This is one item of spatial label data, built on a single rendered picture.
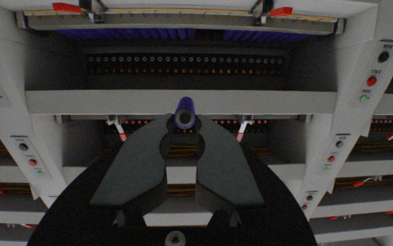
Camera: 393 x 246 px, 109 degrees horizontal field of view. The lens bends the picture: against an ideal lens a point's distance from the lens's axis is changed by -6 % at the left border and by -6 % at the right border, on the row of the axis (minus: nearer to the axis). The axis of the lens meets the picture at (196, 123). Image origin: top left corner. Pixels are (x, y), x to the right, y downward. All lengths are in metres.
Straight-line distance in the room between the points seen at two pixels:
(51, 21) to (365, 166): 0.79
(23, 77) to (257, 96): 0.44
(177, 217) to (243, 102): 0.39
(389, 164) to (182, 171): 0.58
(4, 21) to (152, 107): 0.28
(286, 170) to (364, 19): 0.33
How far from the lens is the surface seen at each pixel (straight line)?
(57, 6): 0.26
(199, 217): 0.54
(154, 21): 0.32
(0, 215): 0.81
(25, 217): 0.75
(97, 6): 0.32
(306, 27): 0.38
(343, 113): 0.43
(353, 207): 0.77
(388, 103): 0.52
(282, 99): 0.34
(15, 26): 0.44
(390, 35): 0.43
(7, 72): 0.41
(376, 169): 0.65
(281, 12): 0.24
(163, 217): 0.55
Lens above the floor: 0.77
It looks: 28 degrees up
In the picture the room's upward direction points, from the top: 179 degrees counter-clockwise
